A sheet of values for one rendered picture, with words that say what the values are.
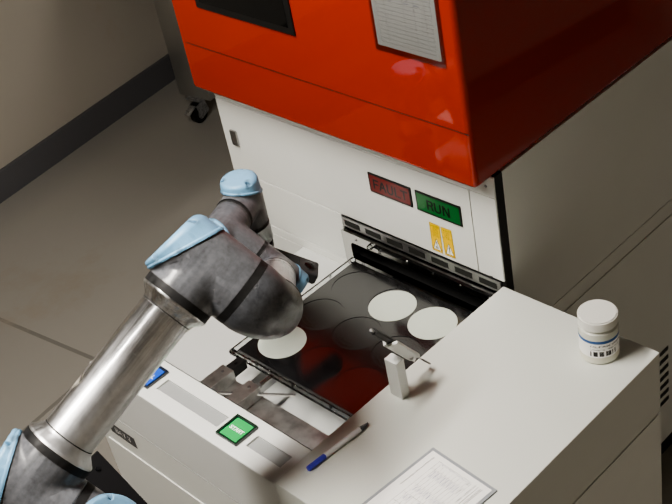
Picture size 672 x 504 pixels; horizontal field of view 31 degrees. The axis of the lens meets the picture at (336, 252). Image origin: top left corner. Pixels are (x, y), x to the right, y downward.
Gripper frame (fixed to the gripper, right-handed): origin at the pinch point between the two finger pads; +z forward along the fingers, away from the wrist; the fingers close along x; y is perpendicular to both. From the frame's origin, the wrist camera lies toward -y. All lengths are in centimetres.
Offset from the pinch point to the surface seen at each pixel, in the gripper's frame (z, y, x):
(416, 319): 1.3, -26.8, 4.1
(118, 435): 15.2, 37.8, 12.4
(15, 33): 33, 125, -241
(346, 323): 1.4, -12.5, 2.5
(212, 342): 9.3, 18.1, -6.5
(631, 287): 23, -74, -24
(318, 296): 1.3, -6.5, -7.5
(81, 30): 47, 107, -266
